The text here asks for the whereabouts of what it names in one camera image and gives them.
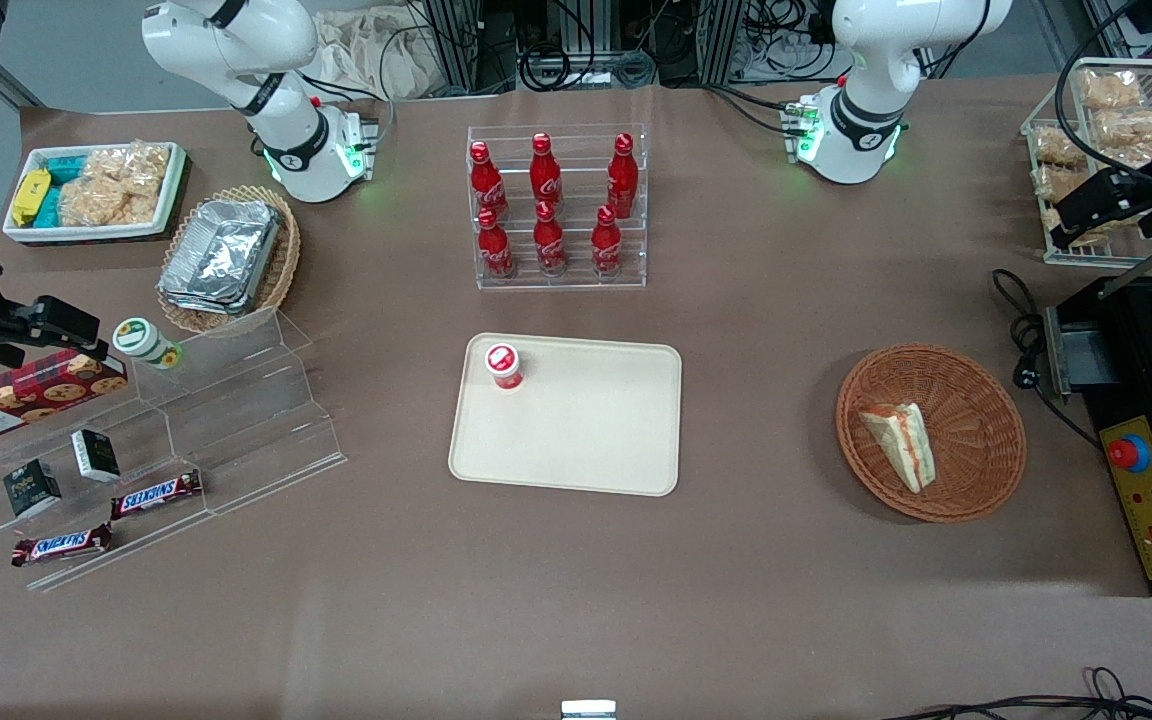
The triangle sandwich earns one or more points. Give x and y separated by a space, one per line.
901 445

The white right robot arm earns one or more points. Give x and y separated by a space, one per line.
276 120

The oval tan wicker basket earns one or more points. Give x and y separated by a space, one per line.
281 265

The round brown wicker basket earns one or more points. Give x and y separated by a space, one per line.
981 440

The cream plastic tray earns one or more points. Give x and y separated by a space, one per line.
596 430

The clear bag rice crackers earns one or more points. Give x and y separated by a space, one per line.
1054 185
101 205
1058 148
1131 130
136 162
1111 90

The red tartan cookie box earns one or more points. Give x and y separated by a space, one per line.
36 392

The green lid white bottle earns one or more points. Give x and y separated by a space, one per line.
141 340

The yellow snack pack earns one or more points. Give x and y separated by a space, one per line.
31 195

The small black carton box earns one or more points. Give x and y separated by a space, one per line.
96 455
31 488

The teal snack pack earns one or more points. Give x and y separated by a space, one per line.
64 172

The black sealing machine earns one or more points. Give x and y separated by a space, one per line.
1131 360

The aluminium foil container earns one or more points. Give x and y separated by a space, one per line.
221 250

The white rectangular snack bin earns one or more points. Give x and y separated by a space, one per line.
176 175

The Snickers chocolate bar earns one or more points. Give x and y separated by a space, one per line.
156 494
61 545

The clear acrylic step shelf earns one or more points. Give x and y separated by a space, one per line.
236 420

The beige cloth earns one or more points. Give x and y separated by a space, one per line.
366 55

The red cola bottle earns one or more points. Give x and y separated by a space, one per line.
622 175
495 245
486 180
545 170
606 242
549 240

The red yogurt bottle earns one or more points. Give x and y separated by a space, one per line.
503 365

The clear acrylic bottle rack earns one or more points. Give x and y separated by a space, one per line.
576 160

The aluminium frame post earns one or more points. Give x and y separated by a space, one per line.
461 40

